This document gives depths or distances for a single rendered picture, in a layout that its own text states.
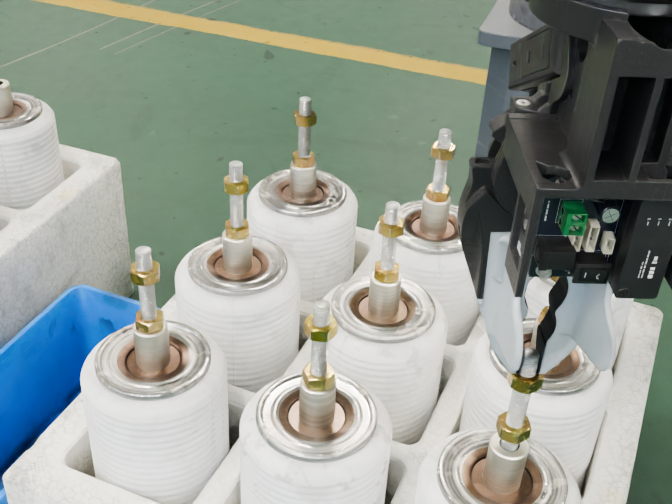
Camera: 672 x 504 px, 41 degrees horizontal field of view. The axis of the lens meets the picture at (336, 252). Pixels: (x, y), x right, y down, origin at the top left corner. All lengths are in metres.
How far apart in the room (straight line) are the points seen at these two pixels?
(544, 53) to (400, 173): 0.92
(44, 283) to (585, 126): 0.66
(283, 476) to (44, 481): 0.18
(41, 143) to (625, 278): 0.65
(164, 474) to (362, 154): 0.83
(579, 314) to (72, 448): 0.37
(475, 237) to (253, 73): 1.21
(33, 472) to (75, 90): 1.00
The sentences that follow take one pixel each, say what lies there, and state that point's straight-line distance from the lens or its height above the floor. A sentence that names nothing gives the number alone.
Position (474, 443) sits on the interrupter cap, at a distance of 0.56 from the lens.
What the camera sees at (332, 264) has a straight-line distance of 0.77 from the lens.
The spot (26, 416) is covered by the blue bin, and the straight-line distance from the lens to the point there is 0.90.
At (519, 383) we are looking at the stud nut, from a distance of 0.49.
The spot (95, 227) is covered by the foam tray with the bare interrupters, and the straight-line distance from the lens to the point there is 0.97.
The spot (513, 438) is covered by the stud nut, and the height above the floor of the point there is 0.29.
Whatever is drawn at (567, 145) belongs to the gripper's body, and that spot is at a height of 0.49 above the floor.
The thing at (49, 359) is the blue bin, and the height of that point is 0.07.
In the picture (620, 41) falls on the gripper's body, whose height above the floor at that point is 0.55.
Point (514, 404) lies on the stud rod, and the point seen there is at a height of 0.32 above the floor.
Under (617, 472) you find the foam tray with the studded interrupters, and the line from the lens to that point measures 0.67.
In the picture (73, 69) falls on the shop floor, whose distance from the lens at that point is 1.64.
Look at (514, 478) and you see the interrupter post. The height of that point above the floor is 0.26.
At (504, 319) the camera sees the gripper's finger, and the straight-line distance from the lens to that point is 0.44.
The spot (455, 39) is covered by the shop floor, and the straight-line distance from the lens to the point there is 1.80.
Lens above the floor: 0.66
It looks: 35 degrees down
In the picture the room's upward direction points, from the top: 3 degrees clockwise
